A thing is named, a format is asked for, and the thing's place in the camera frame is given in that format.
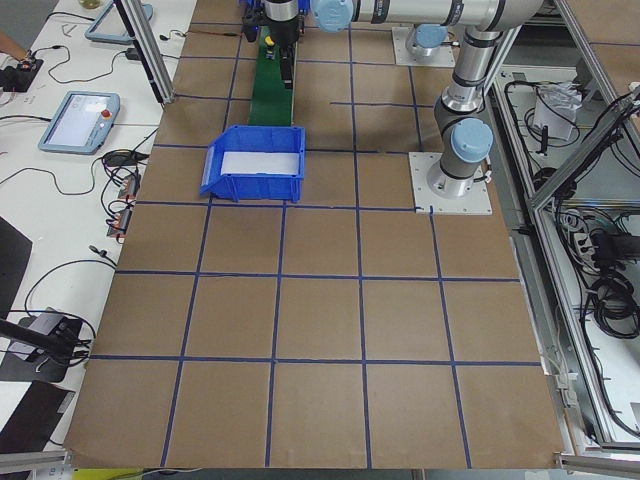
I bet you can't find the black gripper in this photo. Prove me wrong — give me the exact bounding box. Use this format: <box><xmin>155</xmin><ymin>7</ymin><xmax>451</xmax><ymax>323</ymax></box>
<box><xmin>267</xmin><ymin>17</ymin><xmax>300</xmax><ymax>90</ymax></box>

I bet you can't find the yellow push button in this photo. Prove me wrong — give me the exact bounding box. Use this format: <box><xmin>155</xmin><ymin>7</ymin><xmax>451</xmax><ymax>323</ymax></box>
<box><xmin>264</xmin><ymin>35</ymin><xmax>276</xmax><ymax>60</ymax></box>

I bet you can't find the person hand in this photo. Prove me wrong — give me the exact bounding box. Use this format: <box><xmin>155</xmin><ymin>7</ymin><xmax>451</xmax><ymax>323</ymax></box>
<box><xmin>0</xmin><ymin>31</ymin><xmax>30</xmax><ymax>61</ymax></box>

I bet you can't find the green conveyor belt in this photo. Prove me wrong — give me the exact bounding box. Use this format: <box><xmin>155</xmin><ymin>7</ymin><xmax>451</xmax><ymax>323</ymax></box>
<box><xmin>248</xmin><ymin>26</ymin><xmax>293</xmax><ymax>126</ymax></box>

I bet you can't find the blue bin with foam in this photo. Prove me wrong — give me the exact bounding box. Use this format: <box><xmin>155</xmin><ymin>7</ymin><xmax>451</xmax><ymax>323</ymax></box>
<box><xmin>200</xmin><ymin>125</ymin><xmax>306</xmax><ymax>202</ymax></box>

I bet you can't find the white foam pad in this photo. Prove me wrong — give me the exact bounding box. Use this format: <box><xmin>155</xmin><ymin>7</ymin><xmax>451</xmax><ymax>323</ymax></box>
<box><xmin>221</xmin><ymin>151</ymin><xmax>299</xmax><ymax>175</ymax></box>

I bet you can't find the black power adapter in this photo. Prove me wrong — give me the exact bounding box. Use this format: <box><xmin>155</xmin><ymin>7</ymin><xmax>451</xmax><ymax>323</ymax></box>
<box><xmin>125</xmin><ymin>47</ymin><xmax>141</xmax><ymax>61</ymax></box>

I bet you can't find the teach pendant far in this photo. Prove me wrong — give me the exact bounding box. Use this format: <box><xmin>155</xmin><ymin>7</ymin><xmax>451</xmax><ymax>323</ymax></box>
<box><xmin>85</xmin><ymin>1</ymin><xmax>154</xmax><ymax>45</ymax></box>

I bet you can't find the teach pendant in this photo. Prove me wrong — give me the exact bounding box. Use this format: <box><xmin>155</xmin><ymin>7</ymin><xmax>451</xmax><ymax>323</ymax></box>
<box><xmin>85</xmin><ymin>1</ymin><xmax>154</xmax><ymax>45</ymax></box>
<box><xmin>38</xmin><ymin>91</ymin><xmax>120</xmax><ymax>155</ymax></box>

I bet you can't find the teach pendant near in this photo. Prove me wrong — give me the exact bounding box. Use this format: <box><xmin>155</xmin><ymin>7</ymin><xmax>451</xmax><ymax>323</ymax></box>
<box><xmin>38</xmin><ymin>91</ymin><xmax>120</xmax><ymax>155</ymax></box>

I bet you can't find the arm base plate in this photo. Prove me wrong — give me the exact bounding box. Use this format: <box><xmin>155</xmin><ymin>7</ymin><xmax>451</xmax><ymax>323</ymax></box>
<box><xmin>408</xmin><ymin>152</ymin><xmax>492</xmax><ymax>216</ymax></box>
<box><xmin>392</xmin><ymin>24</ymin><xmax>455</xmax><ymax>68</ymax></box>

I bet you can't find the aluminium frame post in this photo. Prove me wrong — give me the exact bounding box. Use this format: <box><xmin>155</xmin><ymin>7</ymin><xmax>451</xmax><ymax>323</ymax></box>
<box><xmin>114</xmin><ymin>0</ymin><xmax>175</xmax><ymax>105</ymax></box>

